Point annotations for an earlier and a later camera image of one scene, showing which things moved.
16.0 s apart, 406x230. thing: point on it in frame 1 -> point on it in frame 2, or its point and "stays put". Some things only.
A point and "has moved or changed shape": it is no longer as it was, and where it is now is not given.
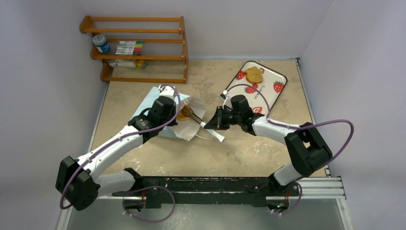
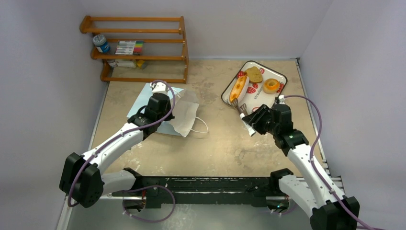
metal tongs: x=187 y=110 has moved or changed shape
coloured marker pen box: x=129 y=48 stays put
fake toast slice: x=253 y=75 stays put
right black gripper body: x=222 y=117 -> x=253 y=118
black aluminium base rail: x=136 y=192 stays put
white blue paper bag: x=184 y=130 has moved or changed shape
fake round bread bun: x=181 y=117 -> x=271 y=86
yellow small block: x=140 y=63 stays put
